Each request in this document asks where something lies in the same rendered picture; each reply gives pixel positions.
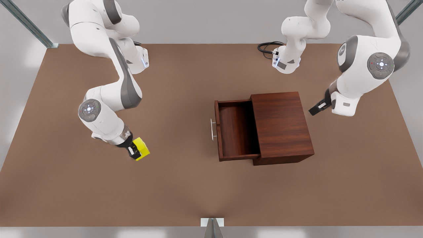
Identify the yellow block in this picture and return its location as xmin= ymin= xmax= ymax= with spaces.
xmin=133 ymin=137 xmax=150 ymax=161

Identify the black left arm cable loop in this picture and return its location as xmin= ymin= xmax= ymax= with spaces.
xmin=257 ymin=41 xmax=285 ymax=60

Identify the dark wooden cabinet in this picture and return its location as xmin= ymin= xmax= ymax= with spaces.
xmin=250 ymin=92 xmax=315 ymax=166

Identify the silver frame post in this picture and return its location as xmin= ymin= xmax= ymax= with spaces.
xmin=396 ymin=0 xmax=423 ymax=25
xmin=0 ymin=0 xmax=59 ymax=49
xmin=200 ymin=218 xmax=225 ymax=238

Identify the wooden drawer with silver handle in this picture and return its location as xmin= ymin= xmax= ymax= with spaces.
xmin=210 ymin=99 xmax=262 ymax=162

